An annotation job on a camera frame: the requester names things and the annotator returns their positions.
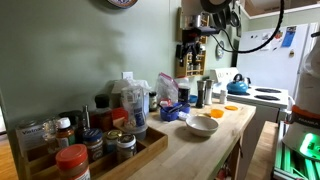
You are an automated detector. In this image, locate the black marker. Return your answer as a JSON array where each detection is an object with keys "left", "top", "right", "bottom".
[{"left": 168, "top": 103, "right": 184, "bottom": 114}]

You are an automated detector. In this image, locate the dark pepper grinder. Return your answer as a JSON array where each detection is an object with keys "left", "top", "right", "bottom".
[{"left": 195, "top": 79, "right": 207, "bottom": 109}]

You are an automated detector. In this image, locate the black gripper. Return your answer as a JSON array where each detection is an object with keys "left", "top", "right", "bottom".
[{"left": 175, "top": 29, "right": 204, "bottom": 63}]

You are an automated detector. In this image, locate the wooden tray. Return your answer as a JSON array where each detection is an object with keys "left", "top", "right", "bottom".
[{"left": 19, "top": 125, "right": 169, "bottom": 180}]

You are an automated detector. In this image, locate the blue bowl with utensils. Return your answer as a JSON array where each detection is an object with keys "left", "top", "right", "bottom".
[{"left": 159, "top": 103, "right": 181, "bottom": 122}]

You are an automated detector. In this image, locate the clear zip plastic bag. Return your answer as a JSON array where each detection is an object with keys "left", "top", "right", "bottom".
[{"left": 155, "top": 72, "right": 180, "bottom": 105}]

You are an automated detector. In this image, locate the black bottle silver top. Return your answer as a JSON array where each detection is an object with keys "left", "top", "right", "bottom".
[{"left": 78, "top": 105, "right": 92, "bottom": 143}]

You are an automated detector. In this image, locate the white cap brown bottle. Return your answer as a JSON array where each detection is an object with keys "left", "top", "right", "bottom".
[{"left": 55, "top": 117, "right": 76, "bottom": 149}]

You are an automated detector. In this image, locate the black lid large jar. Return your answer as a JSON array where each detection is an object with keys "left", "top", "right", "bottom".
[{"left": 89, "top": 93, "right": 114, "bottom": 133}]

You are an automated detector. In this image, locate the white paper on fridge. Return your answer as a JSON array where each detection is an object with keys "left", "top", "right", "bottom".
[{"left": 270, "top": 29, "right": 284, "bottom": 51}]

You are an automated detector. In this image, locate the small dark jar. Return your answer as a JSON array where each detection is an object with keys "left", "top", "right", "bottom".
[{"left": 148, "top": 91, "right": 158, "bottom": 113}]

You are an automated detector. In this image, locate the red box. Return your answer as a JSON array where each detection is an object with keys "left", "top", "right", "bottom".
[{"left": 111, "top": 107, "right": 129, "bottom": 129}]

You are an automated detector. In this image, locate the small silver pot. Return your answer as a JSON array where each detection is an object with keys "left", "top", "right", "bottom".
[{"left": 243, "top": 76, "right": 253, "bottom": 88}]

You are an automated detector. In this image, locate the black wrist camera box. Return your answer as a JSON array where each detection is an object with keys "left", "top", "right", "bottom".
[{"left": 195, "top": 26, "right": 221, "bottom": 37}]

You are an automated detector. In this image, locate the blue paper on fridge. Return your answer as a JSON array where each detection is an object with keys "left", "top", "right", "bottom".
[{"left": 281, "top": 25, "right": 298, "bottom": 48}]

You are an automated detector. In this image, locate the gold lid glass jar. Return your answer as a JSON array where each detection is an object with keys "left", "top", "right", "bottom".
[{"left": 105, "top": 129, "right": 124, "bottom": 154}]

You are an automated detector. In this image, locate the white lid dark jar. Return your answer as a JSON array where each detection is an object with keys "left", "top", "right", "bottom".
[{"left": 116, "top": 133, "right": 138, "bottom": 164}]

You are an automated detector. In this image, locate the white crumpled cloth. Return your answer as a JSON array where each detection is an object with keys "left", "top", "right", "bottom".
[{"left": 177, "top": 111, "right": 193, "bottom": 122}]

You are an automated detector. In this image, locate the small white shaker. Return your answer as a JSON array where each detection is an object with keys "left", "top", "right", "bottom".
[{"left": 219, "top": 89, "right": 228, "bottom": 105}]

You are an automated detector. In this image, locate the black can with white lid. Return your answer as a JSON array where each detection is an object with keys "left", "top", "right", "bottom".
[{"left": 177, "top": 77, "right": 191, "bottom": 104}]

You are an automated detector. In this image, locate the white ceramic bowl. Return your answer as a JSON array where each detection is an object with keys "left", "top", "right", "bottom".
[{"left": 185, "top": 114, "right": 220, "bottom": 138}]

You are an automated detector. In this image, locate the decorative wall plate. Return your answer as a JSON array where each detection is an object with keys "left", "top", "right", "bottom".
[{"left": 106, "top": 0, "right": 139, "bottom": 9}]

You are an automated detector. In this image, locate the white refrigerator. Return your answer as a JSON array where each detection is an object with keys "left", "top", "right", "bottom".
[{"left": 236, "top": 22, "right": 319, "bottom": 101}]

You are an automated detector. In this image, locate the wooden wall spice rack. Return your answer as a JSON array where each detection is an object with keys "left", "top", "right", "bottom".
[{"left": 175, "top": 7, "right": 210, "bottom": 78}]

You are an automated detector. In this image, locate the white printed box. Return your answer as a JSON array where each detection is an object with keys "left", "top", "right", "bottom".
[{"left": 14, "top": 121, "right": 48, "bottom": 158}]

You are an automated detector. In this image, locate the clear plastic container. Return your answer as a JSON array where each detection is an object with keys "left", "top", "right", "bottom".
[{"left": 120, "top": 84, "right": 149, "bottom": 141}]

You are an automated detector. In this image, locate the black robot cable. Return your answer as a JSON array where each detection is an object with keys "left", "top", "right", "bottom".
[{"left": 210, "top": 0, "right": 286, "bottom": 54}]

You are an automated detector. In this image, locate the orange plastic cup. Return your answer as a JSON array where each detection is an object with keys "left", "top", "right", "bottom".
[{"left": 210, "top": 108, "right": 225, "bottom": 119}]

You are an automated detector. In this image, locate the hanging black pan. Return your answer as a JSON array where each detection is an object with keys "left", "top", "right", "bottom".
[{"left": 229, "top": 1, "right": 242, "bottom": 28}]

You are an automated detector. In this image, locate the white electric stove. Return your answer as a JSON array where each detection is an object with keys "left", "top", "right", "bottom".
[{"left": 209, "top": 67, "right": 290, "bottom": 180}]

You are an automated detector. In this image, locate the clear glass jar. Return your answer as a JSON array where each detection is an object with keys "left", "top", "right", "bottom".
[{"left": 42, "top": 118, "right": 61, "bottom": 154}]

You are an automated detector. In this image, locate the round wall clock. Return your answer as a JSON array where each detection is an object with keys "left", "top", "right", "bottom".
[{"left": 215, "top": 40, "right": 226, "bottom": 60}]

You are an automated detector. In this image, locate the silver salt grinder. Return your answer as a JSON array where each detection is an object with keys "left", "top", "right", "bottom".
[{"left": 204, "top": 78, "right": 215, "bottom": 106}]

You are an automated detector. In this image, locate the white wall outlet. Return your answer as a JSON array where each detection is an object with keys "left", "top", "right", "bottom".
[{"left": 121, "top": 71, "right": 134, "bottom": 80}]

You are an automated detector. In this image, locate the blue kettle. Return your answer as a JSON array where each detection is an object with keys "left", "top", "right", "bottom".
[{"left": 226, "top": 73, "right": 250, "bottom": 95}]

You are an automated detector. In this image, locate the green lit robot stand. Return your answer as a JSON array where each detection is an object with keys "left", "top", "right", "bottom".
[{"left": 271, "top": 121, "right": 320, "bottom": 180}]

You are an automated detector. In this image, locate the red lid spice jar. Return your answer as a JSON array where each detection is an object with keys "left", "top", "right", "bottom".
[{"left": 55, "top": 143, "right": 92, "bottom": 180}]

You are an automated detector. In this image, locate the blue lid spice jar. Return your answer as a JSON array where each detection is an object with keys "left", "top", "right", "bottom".
[{"left": 81, "top": 128, "right": 105, "bottom": 163}]

